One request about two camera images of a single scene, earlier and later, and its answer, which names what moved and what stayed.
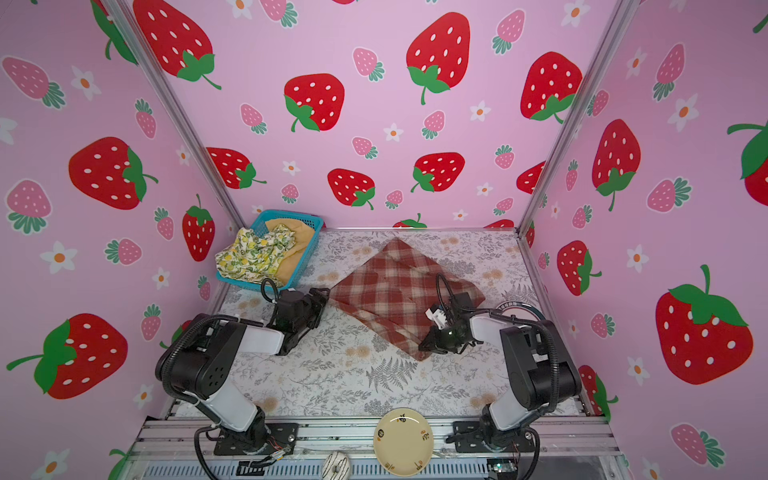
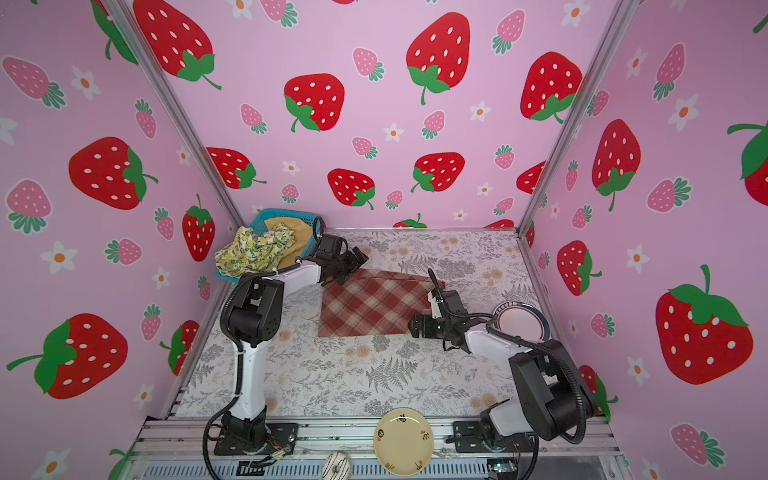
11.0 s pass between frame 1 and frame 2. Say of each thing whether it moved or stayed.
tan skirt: stayed
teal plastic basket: stayed
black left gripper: moved
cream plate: stayed
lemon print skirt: stayed
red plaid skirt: moved
